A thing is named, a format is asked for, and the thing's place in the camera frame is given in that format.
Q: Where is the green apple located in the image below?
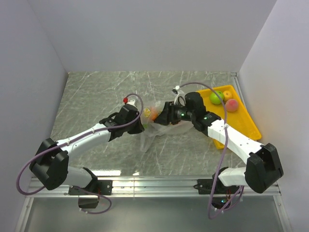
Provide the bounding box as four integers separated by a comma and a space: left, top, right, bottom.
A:
209, 91, 225, 105

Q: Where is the clear plastic bag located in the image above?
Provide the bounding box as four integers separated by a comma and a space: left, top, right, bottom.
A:
140, 101, 193, 153

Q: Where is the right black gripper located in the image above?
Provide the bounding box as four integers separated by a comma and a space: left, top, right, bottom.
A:
154, 101, 195, 126

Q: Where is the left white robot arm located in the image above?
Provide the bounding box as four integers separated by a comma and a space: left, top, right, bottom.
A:
29, 103, 144, 194

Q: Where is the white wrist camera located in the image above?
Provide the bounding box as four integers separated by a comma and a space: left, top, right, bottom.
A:
172, 86, 185, 106
123, 97, 138, 110

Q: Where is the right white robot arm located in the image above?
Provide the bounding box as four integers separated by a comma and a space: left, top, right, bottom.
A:
154, 92, 284, 193

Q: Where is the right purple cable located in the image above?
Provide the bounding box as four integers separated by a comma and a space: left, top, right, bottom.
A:
178, 82, 244, 220

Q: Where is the aluminium rail frame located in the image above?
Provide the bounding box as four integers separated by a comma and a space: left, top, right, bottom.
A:
19, 71, 292, 232

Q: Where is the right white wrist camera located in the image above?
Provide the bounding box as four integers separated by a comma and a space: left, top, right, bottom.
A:
172, 86, 185, 106

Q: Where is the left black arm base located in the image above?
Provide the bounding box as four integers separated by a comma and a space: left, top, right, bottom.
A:
68, 180, 113, 215

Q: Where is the pink peach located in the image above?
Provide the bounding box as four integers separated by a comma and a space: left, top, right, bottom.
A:
225, 99, 239, 112

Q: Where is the orange fruit in bag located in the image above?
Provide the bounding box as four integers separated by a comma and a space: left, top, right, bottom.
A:
149, 111, 159, 121

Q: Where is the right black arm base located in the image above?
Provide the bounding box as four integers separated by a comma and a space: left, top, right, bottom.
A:
193, 179, 239, 209

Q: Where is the small orange fruit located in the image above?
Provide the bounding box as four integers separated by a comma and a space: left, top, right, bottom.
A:
223, 90, 233, 102

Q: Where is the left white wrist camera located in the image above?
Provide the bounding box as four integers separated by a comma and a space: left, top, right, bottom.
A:
123, 97, 138, 110

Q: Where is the yellow plastic tray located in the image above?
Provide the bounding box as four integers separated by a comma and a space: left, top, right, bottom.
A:
197, 85, 262, 141

